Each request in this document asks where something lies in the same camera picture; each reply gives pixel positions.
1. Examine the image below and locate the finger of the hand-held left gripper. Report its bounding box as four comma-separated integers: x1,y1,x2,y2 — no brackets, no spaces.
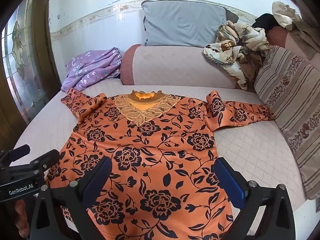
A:
0,144,31,166
29,149,61,172

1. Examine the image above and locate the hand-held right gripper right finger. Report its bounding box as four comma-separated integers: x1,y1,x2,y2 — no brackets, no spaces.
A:
214,157,296,240

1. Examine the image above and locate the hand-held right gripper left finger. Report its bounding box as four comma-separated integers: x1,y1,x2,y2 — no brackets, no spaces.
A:
29,156,113,240

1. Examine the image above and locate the orange black floral shirt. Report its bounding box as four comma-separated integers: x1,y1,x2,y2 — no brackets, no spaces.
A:
46,89,275,240

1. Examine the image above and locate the person's left hand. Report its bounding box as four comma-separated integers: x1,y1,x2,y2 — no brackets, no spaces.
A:
14,199,31,239

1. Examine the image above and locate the pale quilted bed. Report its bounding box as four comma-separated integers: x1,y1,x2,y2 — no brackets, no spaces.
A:
14,79,312,240

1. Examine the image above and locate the purple floral cloth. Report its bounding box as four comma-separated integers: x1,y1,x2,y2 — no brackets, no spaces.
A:
61,47,123,93

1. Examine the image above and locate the striped floral pillow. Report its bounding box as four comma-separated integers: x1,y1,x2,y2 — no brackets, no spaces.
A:
254,45,320,201

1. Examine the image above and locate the wooden stained glass door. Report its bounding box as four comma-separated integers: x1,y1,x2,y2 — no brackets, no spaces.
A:
0,0,62,152

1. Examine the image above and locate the pink bolster with red end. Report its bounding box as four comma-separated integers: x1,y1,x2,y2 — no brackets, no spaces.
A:
266,26,320,60
120,44,238,90

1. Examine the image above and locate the cream floral blanket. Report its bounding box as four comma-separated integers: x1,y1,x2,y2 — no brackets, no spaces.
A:
202,20,273,91

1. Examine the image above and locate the black cloth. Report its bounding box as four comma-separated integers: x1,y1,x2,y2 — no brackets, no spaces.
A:
251,13,281,34

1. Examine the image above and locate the beige towel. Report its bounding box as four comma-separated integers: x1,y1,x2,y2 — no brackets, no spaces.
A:
287,20,320,61

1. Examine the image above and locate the grey pillow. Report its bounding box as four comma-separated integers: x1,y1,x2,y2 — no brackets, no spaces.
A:
141,0,229,48

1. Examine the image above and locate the cream patterned cloth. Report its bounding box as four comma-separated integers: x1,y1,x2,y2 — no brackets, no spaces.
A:
272,1,302,30

